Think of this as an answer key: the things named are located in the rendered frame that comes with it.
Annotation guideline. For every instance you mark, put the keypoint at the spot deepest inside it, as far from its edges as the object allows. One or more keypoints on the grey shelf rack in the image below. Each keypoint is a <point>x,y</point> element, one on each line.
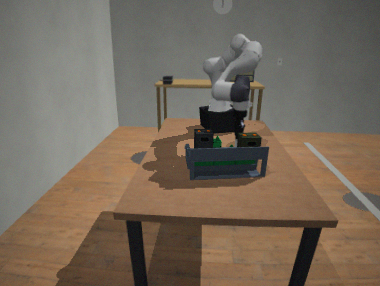
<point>226,154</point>

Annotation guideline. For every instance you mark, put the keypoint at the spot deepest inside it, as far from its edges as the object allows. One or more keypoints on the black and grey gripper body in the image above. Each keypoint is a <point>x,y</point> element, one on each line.
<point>240,115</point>

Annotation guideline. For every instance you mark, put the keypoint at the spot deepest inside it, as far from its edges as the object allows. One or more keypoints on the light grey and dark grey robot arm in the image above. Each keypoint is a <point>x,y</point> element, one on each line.
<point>243,59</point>

